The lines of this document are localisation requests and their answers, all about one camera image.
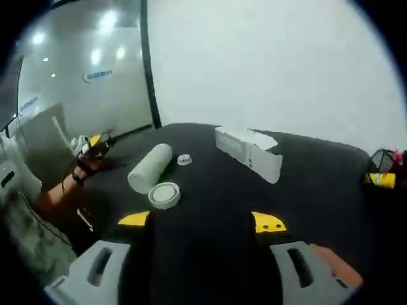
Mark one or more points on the black mesh pen holder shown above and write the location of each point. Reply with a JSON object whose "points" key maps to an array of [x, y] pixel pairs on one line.
{"points": [[380, 160]]}

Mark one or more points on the light green cup body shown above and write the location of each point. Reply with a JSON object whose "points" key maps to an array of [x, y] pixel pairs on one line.
{"points": [[149, 168]]}

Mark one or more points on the white chest device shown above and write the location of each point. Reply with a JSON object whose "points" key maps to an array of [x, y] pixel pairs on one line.
{"points": [[25, 187]]}

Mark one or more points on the person's right hand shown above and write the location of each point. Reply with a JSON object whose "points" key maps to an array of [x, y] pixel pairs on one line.
{"points": [[338, 267]]}

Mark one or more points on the person in white shirt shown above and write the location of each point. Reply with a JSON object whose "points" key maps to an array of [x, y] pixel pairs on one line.
{"points": [[28, 241]]}

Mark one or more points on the pale green roll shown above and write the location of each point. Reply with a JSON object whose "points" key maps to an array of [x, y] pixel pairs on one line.
{"points": [[163, 195]]}

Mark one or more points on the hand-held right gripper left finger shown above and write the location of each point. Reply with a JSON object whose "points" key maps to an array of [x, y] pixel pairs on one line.
{"points": [[73, 279]]}

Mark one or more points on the black wristband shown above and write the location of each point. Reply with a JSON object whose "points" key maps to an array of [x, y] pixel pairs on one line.
{"points": [[78, 178]]}

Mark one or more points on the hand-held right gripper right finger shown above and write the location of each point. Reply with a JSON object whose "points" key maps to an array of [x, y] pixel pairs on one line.
{"points": [[280, 270]]}

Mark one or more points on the black door frame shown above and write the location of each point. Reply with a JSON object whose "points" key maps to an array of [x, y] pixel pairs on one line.
{"points": [[152, 79]]}

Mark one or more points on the white box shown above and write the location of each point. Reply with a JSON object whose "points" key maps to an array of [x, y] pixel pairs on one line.
{"points": [[251, 155]]}

